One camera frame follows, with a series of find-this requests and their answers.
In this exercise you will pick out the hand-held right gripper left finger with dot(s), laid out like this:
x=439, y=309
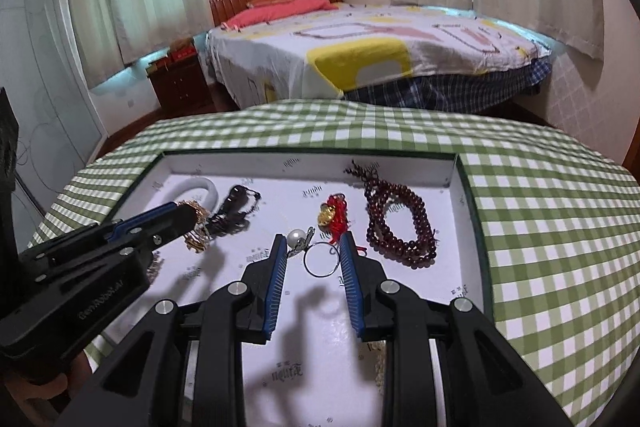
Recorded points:
x=277, y=287

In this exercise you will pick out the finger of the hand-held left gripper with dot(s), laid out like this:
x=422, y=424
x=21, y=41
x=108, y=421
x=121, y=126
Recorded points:
x=170, y=227
x=145, y=218

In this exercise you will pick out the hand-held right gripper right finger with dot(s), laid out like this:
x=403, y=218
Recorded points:
x=352, y=287

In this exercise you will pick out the white bangle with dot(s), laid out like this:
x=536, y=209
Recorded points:
x=213, y=192

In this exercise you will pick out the green shallow cardboard box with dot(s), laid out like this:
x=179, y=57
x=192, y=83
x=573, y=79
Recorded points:
x=225, y=267

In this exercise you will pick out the red knot gold charm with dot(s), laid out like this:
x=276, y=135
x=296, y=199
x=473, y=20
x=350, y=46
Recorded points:
x=336, y=212

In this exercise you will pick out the person's left hand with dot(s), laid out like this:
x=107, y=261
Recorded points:
x=75, y=369

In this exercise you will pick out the dark wooden nightstand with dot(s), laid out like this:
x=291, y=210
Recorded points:
x=180, y=82

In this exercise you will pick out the stack of books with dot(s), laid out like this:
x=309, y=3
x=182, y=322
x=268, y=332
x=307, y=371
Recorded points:
x=159, y=66

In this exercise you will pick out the black object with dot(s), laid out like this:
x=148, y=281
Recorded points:
x=7, y=147

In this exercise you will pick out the glass wardrobe door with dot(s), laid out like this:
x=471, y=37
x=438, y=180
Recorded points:
x=50, y=82

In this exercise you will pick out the red box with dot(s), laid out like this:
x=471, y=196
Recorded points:
x=182, y=50

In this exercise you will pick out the green checked tablecloth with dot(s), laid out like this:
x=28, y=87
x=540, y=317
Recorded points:
x=525, y=207

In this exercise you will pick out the bed with printed sheet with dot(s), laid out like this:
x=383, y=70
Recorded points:
x=350, y=52

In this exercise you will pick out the pink pillow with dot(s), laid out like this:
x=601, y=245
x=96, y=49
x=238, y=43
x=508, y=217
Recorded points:
x=280, y=11

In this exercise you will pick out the red patterned cushion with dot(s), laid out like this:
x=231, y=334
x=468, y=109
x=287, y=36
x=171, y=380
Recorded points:
x=272, y=0

